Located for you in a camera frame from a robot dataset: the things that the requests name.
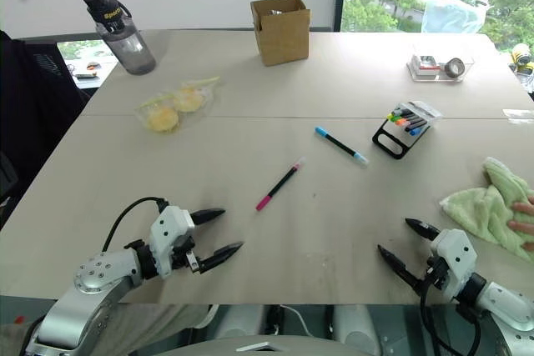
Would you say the bare person hand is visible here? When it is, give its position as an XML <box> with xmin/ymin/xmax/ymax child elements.
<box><xmin>506</xmin><ymin>192</ymin><xmax>534</xmax><ymax>234</ymax></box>

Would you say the white and red small box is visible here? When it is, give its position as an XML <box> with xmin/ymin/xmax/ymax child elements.
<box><xmin>410</xmin><ymin>53</ymin><xmax>441</xmax><ymax>78</ymax></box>

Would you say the light green towel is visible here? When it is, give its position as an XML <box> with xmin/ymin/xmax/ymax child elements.
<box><xmin>439</xmin><ymin>156</ymin><xmax>534</xmax><ymax>263</ymax></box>

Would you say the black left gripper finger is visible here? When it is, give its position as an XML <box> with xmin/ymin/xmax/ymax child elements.
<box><xmin>189</xmin><ymin>208</ymin><xmax>227</xmax><ymax>226</ymax></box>
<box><xmin>199</xmin><ymin>241</ymin><xmax>244</xmax><ymax>276</ymax></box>

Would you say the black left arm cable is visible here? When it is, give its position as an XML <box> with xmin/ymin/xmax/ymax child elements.
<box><xmin>101</xmin><ymin>196</ymin><xmax>169</xmax><ymax>253</ymax></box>

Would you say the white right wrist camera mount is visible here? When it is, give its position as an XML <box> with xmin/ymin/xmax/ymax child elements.
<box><xmin>429</xmin><ymin>228</ymin><xmax>479</xmax><ymax>303</ymax></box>

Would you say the black office chair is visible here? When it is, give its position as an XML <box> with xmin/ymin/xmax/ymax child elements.
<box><xmin>0</xmin><ymin>29</ymin><xmax>92</xmax><ymax>228</ymax></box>

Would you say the yellow round pastry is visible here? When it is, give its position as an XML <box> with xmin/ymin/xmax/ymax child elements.
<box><xmin>172</xmin><ymin>88</ymin><xmax>204</xmax><ymax>113</ymax></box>
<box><xmin>147</xmin><ymin>106</ymin><xmax>181</xmax><ymax>133</ymax></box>

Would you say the white cable under table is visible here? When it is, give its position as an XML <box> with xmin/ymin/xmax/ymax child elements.
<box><xmin>281</xmin><ymin>304</ymin><xmax>315</xmax><ymax>337</ymax></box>

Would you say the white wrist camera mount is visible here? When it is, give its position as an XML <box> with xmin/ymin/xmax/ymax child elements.
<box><xmin>429</xmin><ymin>228</ymin><xmax>479</xmax><ymax>303</ymax></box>
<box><xmin>149</xmin><ymin>205</ymin><xmax>196</xmax><ymax>280</ymax></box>

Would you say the grey sports water bottle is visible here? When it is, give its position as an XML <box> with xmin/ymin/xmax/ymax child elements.
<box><xmin>81</xmin><ymin>0</ymin><xmax>157</xmax><ymax>76</ymax></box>

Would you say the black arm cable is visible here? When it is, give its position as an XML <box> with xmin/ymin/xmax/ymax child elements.
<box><xmin>418</xmin><ymin>266</ymin><xmax>481</xmax><ymax>356</ymax></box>
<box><xmin>101</xmin><ymin>196</ymin><xmax>169</xmax><ymax>253</ymax></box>

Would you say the beige fabric under table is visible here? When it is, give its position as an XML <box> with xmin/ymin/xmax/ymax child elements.
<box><xmin>98</xmin><ymin>303</ymin><xmax>212</xmax><ymax>353</ymax></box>

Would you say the blue and black marker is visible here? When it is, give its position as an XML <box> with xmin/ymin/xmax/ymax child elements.
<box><xmin>314</xmin><ymin>126</ymin><xmax>370</xmax><ymax>165</ymax></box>

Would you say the clear plastic tray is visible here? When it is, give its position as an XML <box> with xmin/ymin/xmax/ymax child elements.
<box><xmin>406</xmin><ymin>44</ymin><xmax>477</xmax><ymax>83</ymax></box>

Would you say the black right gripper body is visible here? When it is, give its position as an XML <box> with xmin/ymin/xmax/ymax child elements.
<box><xmin>418</xmin><ymin>256</ymin><xmax>451</xmax><ymax>294</ymax></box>

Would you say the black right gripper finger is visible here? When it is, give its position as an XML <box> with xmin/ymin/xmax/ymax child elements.
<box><xmin>376</xmin><ymin>244</ymin><xmax>423</xmax><ymax>293</ymax></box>
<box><xmin>405</xmin><ymin>217</ymin><xmax>441</xmax><ymax>243</ymax></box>

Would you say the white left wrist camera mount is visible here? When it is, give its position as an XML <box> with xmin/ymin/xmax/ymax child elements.
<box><xmin>149</xmin><ymin>205</ymin><xmax>196</xmax><ymax>280</ymax></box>

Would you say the marker set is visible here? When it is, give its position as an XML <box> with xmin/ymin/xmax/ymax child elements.
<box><xmin>371</xmin><ymin>100</ymin><xmax>443</xmax><ymax>161</ymax></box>

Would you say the clear plastic bag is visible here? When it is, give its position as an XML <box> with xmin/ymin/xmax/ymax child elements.
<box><xmin>133</xmin><ymin>76</ymin><xmax>222</xmax><ymax>135</ymax></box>

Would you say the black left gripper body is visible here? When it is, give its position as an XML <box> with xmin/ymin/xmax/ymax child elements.
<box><xmin>169</xmin><ymin>235</ymin><xmax>205</xmax><ymax>276</ymax></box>

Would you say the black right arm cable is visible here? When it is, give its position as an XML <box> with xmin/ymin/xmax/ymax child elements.
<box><xmin>418</xmin><ymin>266</ymin><xmax>481</xmax><ymax>356</ymax></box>

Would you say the brown cardboard box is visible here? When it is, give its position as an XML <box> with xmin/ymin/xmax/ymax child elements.
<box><xmin>249</xmin><ymin>0</ymin><xmax>312</xmax><ymax>68</ymax></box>

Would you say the grey tape roll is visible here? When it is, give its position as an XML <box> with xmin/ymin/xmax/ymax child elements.
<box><xmin>443</xmin><ymin>57</ymin><xmax>466</xmax><ymax>79</ymax></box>

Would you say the yellow and black object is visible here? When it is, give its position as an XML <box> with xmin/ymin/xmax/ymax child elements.
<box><xmin>510</xmin><ymin>43</ymin><xmax>534</xmax><ymax>77</ymax></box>

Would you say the pink and black marker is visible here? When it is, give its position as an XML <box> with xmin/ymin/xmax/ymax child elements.
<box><xmin>254</xmin><ymin>157</ymin><xmax>306</xmax><ymax>212</ymax></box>

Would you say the light blue plastic bag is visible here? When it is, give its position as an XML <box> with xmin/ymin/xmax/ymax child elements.
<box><xmin>420</xmin><ymin>0</ymin><xmax>488</xmax><ymax>35</ymax></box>

